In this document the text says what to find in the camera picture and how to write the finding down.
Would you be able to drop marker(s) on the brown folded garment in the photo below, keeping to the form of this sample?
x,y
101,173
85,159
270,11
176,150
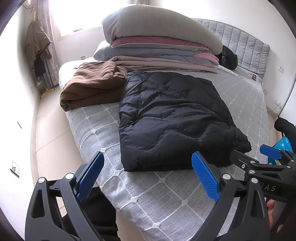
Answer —
x,y
92,85

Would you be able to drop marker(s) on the cyan plastic chair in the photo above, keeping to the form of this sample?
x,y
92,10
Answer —
x,y
283,144

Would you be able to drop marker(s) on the grey folded duvet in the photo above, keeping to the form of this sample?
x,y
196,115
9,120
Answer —
x,y
157,23

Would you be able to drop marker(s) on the maroon folded blanket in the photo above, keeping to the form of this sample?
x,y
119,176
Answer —
x,y
157,42

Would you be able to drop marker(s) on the bright window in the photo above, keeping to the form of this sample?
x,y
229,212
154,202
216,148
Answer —
x,y
92,16

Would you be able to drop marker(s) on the bed with grey grid bedspread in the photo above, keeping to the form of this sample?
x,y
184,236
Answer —
x,y
161,190

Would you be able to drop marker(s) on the black bundled garment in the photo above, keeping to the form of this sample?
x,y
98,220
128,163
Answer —
x,y
229,56

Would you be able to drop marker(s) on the grey folded blanket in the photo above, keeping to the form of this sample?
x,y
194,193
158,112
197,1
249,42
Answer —
x,y
129,52

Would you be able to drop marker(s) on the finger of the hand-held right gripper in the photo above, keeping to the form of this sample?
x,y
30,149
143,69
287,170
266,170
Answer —
x,y
245,162
271,151

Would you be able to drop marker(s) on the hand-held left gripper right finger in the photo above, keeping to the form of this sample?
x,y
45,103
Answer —
x,y
205,176

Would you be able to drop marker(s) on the hanging brown jacket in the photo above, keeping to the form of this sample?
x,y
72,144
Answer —
x,y
37,39

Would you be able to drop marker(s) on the wall switch panel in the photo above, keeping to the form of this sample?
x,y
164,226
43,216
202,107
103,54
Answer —
x,y
15,168

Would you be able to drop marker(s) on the patterned grey curtain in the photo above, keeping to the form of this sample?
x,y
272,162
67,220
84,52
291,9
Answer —
x,y
52,46

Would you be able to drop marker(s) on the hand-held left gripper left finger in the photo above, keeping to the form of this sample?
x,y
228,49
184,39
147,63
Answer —
x,y
90,176

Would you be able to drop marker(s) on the pink folded blanket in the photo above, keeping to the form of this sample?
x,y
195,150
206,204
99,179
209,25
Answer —
x,y
205,58

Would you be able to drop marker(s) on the yellow rack base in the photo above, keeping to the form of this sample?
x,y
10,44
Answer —
x,y
47,91

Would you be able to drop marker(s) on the small bedspread label tag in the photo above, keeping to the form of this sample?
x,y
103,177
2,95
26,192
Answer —
x,y
253,76

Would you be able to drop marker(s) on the black puffer jacket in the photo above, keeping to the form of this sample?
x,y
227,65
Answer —
x,y
173,115

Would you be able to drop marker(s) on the grey quilted headboard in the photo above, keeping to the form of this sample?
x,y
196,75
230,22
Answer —
x,y
242,44

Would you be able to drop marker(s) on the person's right hand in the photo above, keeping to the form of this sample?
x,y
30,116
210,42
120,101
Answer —
x,y
271,206

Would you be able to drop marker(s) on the hanging dark garment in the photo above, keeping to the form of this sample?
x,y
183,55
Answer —
x,y
39,67

